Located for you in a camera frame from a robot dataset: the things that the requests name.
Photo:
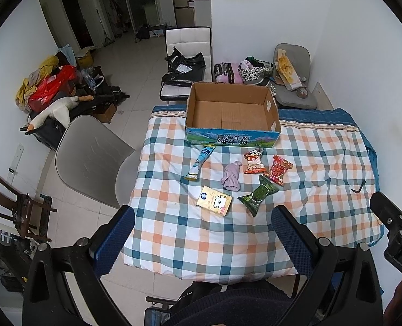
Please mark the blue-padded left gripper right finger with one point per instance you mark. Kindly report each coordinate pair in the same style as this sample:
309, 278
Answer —
307, 253

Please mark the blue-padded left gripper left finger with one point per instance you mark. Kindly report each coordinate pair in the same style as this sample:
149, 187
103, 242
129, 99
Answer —
95, 256

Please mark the green snack packet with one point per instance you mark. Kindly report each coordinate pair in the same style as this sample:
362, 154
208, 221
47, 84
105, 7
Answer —
253, 200

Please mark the red white snack packet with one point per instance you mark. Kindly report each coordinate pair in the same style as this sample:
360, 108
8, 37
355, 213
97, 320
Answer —
254, 163

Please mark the purple sock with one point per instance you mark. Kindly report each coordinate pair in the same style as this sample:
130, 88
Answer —
230, 177

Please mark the blue stick snack packet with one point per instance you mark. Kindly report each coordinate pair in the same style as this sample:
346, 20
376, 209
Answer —
204, 154

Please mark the dark wooden chair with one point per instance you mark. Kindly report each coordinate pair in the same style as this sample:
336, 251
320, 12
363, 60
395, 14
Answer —
18, 207

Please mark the grey plastic chair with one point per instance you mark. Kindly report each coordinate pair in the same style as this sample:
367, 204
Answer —
95, 162

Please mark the plaid checkered quilt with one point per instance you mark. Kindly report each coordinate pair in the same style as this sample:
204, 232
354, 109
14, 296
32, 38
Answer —
198, 230

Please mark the black suitcase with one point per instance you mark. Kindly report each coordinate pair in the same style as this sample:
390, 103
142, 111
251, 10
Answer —
49, 134

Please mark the white goose plush toy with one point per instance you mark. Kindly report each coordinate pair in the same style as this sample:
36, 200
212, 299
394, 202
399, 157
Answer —
59, 111

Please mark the open cardboard milk box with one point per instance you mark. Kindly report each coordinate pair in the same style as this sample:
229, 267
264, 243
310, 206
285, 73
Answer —
225, 114

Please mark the red plastic bag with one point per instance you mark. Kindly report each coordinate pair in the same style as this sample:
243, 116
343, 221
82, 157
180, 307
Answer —
49, 87

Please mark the yellow cloth pile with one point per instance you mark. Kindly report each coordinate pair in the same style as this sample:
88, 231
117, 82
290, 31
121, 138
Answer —
30, 84

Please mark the yellow snack bag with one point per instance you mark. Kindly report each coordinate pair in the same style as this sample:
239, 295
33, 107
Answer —
286, 71

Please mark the patterned tote bag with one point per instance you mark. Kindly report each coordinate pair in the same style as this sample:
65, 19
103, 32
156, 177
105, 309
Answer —
253, 71

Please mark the pink suitcase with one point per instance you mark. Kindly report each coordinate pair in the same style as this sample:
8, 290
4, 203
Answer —
227, 72

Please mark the black bag on chair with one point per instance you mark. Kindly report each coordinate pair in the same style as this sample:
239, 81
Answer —
184, 71

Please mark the white padded chair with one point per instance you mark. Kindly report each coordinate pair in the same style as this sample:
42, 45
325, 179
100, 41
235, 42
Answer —
189, 41

